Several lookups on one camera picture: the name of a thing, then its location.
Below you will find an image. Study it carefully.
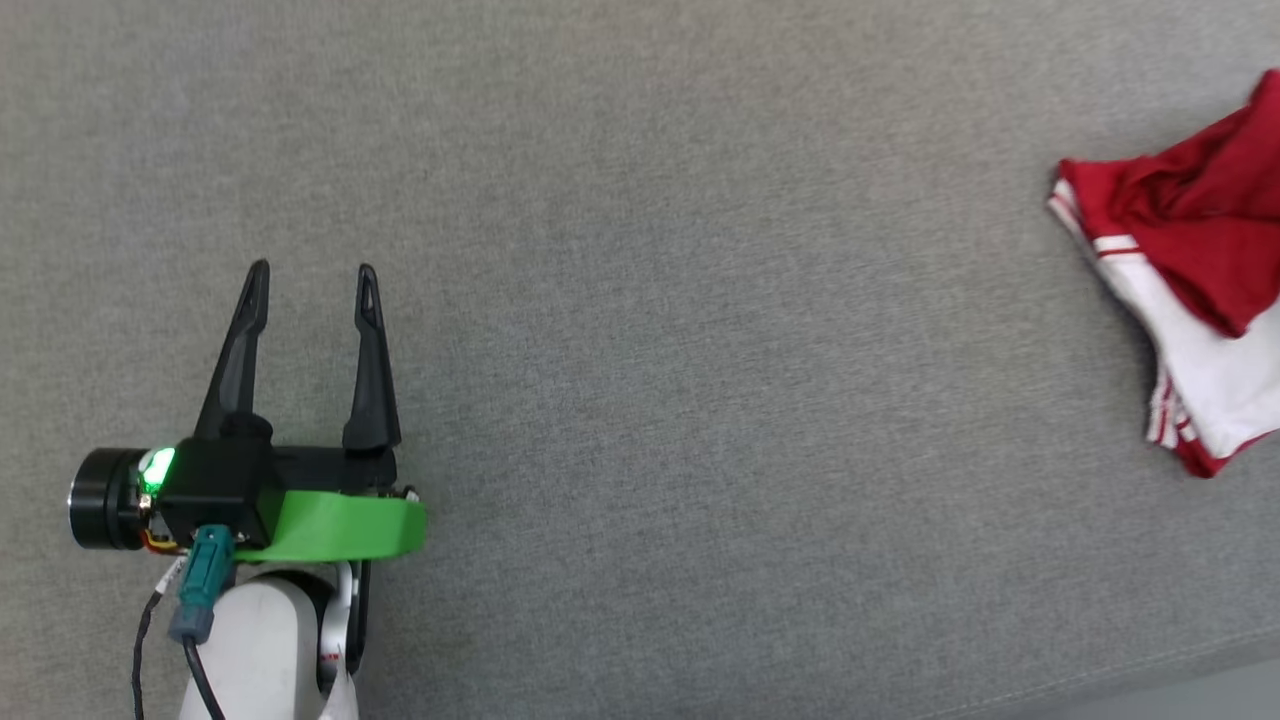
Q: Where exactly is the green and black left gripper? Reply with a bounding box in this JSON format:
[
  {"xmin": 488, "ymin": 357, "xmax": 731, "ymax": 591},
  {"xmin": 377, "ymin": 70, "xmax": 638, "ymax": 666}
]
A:
[{"xmin": 68, "ymin": 259, "xmax": 429, "ymax": 564}]

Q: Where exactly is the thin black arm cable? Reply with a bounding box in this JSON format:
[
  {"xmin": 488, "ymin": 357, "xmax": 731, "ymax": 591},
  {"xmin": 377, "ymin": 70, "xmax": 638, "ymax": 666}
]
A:
[{"xmin": 130, "ymin": 558, "xmax": 189, "ymax": 720}]

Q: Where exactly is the red and white garment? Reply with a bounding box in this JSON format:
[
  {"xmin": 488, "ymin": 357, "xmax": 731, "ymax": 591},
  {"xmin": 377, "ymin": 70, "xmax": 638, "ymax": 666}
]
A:
[{"xmin": 1047, "ymin": 68, "xmax": 1280, "ymax": 480}]

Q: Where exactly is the black cable with teal connector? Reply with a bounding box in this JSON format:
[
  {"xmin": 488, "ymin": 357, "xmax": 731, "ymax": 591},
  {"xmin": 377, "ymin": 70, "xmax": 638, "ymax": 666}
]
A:
[{"xmin": 167, "ymin": 524, "xmax": 237, "ymax": 720}]

